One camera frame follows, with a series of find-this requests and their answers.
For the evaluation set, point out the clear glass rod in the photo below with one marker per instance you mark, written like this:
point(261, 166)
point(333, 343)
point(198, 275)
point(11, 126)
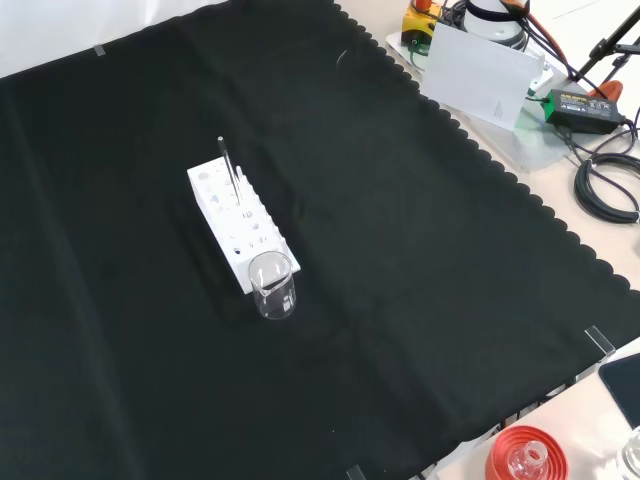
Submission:
point(230, 170)

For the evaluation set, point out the white test tube rack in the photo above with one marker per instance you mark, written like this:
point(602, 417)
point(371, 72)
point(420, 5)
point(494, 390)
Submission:
point(235, 225)

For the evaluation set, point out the small clear glass beaker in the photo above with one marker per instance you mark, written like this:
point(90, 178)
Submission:
point(272, 295)

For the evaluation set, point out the black bench cloth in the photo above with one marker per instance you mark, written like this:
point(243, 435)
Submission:
point(400, 250)

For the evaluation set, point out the pale board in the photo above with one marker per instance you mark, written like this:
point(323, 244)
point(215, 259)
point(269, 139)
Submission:
point(475, 75)

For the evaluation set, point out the yellow stop button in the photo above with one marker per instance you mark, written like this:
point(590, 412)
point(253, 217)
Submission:
point(417, 27)

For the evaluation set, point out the clear plastic clip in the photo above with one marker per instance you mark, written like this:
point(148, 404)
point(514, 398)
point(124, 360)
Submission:
point(98, 50)
point(600, 341)
point(355, 473)

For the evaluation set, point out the black power adapter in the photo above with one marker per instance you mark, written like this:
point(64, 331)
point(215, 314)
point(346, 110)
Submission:
point(582, 110)

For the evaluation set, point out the clear round-bottom flask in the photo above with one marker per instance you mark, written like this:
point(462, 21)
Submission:
point(527, 462)

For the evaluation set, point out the black tripod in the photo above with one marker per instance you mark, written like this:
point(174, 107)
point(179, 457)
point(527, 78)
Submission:
point(597, 50)

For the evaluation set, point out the dark flat tablet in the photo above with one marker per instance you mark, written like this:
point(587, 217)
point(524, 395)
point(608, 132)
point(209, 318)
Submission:
point(625, 390)

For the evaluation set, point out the clear glass vessel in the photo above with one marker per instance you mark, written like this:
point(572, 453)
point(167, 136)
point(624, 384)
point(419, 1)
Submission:
point(631, 457)

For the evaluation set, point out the pale base plate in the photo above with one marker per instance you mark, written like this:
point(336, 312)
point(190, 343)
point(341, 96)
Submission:
point(537, 145)

